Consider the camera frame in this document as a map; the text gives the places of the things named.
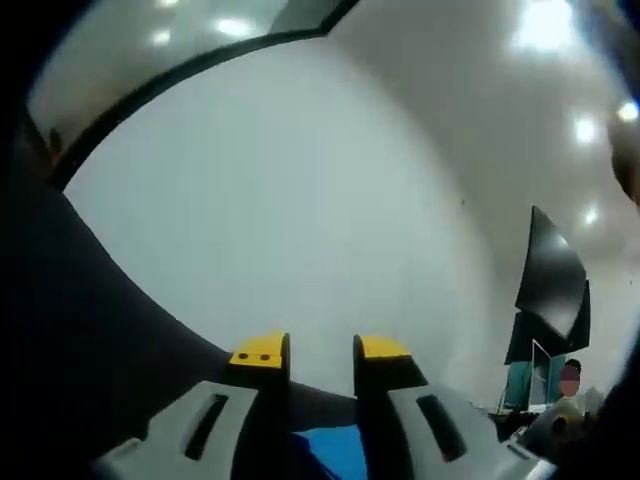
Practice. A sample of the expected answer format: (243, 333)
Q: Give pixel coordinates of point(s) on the large black monitor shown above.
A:
(547, 270)

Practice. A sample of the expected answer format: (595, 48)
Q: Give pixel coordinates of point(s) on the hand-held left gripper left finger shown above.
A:
(200, 435)

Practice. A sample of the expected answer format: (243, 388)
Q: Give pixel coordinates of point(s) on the glass partition black frame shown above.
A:
(150, 85)

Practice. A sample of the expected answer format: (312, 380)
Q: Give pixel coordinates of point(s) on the teal stand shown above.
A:
(517, 385)

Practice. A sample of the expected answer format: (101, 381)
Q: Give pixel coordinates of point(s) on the open laptop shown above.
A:
(545, 372)

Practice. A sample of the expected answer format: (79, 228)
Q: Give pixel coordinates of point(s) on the small black monitor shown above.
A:
(522, 340)

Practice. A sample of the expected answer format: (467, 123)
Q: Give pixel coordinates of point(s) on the blue cloth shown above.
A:
(330, 452)

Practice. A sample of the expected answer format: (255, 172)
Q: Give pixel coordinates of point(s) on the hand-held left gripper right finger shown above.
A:
(435, 440)

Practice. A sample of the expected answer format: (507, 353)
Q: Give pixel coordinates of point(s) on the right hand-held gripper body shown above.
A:
(552, 425)

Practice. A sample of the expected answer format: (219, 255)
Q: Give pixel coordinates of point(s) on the ceiling light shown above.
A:
(545, 25)
(585, 129)
(591, 216)

